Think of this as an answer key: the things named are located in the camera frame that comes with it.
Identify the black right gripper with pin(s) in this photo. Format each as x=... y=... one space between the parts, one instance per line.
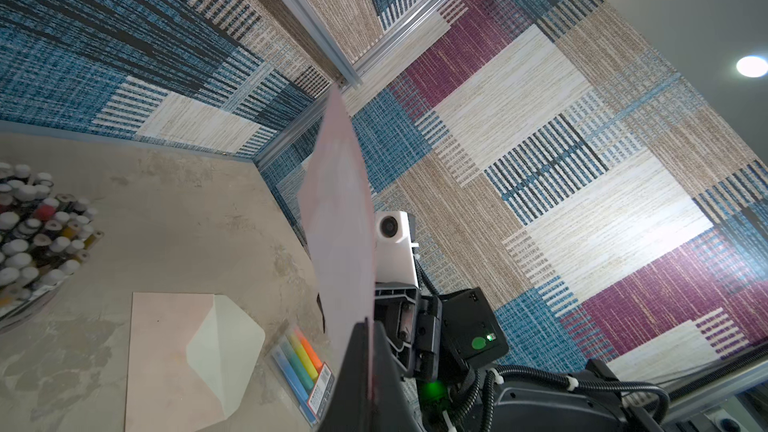
x=438 y=337

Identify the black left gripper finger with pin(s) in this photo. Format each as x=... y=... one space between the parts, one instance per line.
x=368 y=395

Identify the pink lined letter paper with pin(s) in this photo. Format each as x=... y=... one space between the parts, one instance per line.
x=337 y=218

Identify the pink paper envelope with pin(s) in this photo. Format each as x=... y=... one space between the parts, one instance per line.
x=191 y=358

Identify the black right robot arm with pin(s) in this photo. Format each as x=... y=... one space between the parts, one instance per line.
x=520 y=398

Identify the highlighter marker pack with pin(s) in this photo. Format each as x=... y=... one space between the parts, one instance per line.
x=308 y=378

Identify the pencil holder cup with pencils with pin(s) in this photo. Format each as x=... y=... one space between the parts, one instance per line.
x=46 y=237

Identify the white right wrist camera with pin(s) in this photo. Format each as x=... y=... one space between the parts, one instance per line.
x=394 y=232

